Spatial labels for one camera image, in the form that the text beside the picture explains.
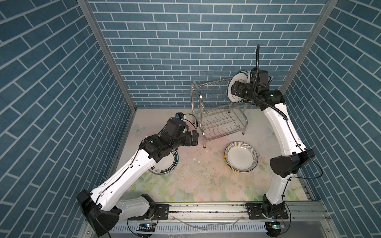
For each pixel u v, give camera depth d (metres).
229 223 0.71
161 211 0.74
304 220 0.75
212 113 0.77
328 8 0.71
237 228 0.77
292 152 0.47
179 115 0.62
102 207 0.37
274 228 0.71
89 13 0.72
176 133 0.52
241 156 0.93
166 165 0.88
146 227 0.72
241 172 0.86
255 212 0.74
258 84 0.55
